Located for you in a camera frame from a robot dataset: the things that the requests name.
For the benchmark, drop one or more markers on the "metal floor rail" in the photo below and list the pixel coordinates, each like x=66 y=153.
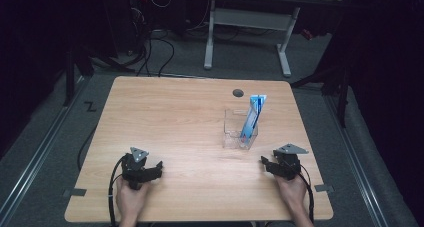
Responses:
x=356 y=160
x=36 y=160

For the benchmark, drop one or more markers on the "blue white toothpaste tube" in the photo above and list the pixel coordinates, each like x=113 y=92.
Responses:
x=253 y=117

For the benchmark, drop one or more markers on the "grey tape piece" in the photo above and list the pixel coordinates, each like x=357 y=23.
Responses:
x=323 y=188
x=75 y=192

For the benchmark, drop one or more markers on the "person's right hand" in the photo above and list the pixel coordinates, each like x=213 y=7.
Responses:
x=293 y=193

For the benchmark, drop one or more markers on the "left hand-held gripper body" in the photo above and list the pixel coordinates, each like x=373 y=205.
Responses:
x=133 y=172

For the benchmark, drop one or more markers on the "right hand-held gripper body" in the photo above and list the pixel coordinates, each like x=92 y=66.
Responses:
x=287 y=167

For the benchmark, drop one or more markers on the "clear plastic container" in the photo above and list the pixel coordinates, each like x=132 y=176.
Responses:
x=233 y=133

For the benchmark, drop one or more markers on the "black metal stand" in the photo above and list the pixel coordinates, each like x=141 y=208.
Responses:
x=69 y=77
x=341 y=97

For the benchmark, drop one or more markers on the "white-framed wooden desk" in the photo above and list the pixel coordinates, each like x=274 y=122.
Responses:
x=253 y=18

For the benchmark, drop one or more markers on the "small red object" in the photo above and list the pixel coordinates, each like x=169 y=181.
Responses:
x=307 y=34

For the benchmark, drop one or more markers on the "person's left hand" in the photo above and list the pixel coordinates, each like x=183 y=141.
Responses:
x=130 y=200

